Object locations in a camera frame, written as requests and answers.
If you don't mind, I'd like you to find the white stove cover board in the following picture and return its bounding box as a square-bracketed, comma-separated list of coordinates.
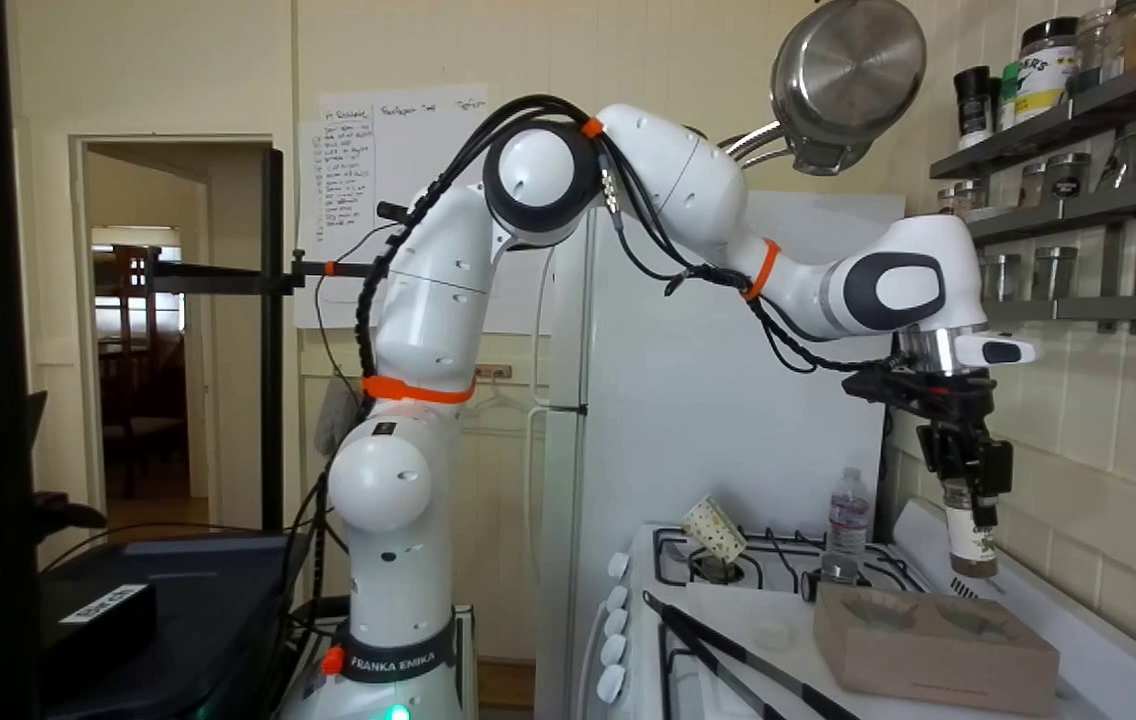
[653, 580, 893, 720]

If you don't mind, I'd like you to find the hanging steel pot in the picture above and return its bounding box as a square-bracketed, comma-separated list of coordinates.
[725, 0, 931, 179]

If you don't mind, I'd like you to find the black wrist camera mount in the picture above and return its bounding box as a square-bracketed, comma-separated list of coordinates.
[844, 359, 1002, 420]

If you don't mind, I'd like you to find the black horizontal camera rod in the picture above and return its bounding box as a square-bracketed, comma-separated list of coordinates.
[94, 244, 392, 305]

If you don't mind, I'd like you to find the glass jar with white label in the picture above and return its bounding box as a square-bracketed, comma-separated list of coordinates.
[946, 500, 1006, 580]

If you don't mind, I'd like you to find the whiteboard with writing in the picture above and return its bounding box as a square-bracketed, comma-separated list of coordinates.
[306, 82, 493, 265]

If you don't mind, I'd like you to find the white refrigerator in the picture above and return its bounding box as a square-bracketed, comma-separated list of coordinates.
[532, 184, 914, 720]

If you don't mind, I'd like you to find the large white spice jar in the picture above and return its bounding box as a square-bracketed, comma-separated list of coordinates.
[1002, 12, 1083, 130]

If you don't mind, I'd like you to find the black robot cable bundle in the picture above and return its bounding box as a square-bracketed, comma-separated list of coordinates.
[351, 93, 893, 374]

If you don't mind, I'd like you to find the black lid spice jar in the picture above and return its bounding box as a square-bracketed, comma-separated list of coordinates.
[949, 58, 996, 150]

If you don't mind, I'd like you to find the clear plastic water bottle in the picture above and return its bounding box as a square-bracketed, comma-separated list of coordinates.
[820, 462, 877, 593]

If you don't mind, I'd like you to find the black equipment case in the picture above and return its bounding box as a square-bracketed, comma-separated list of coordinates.
[32, 530, 299, 720]

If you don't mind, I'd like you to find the black stove burner grate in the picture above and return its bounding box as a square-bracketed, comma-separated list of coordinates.
[649, 518, 928, 599]

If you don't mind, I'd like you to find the white gas stove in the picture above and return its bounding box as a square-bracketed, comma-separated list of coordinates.
[590, 496, 1136, 720]

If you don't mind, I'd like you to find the metal spice rack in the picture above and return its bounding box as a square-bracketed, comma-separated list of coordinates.
[925, 31, 1136, 336]

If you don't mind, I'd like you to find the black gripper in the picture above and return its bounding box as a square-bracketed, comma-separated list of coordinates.
[915, 402, 1018, 530]

